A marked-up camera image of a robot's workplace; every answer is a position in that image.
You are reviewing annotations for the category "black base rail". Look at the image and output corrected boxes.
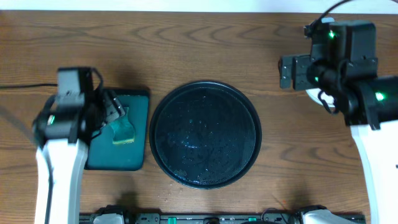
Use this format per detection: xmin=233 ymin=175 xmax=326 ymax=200
xmin=78 ymin=212 xmax=367 ymax=224

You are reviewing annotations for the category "white plate with green stain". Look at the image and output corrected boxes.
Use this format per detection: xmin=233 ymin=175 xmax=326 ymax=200
xmin=305 ymin=88 xmax=335 ymax=108

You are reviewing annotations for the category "round black tray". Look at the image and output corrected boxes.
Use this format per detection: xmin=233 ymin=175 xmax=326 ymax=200
xmin=149 ymin=80 xmax=262 ymax=189

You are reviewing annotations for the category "yellow green sponge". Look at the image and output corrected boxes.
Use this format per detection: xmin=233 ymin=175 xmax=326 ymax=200
xmin=109 ymin=107 xmax=136 ymax=145

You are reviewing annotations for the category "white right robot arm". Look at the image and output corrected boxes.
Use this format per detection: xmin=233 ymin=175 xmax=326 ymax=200
xmin=279 ymin=18 xmax=397 ymax=223

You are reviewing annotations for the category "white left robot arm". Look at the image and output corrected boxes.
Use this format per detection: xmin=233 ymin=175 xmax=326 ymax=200
xmin=32 ymin=67 xmax=126 ymax=223

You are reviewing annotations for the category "dark teal rectangular tray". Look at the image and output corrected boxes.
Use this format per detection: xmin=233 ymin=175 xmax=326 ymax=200
xmin=85 ymin=89 xmax=149 ymax=171

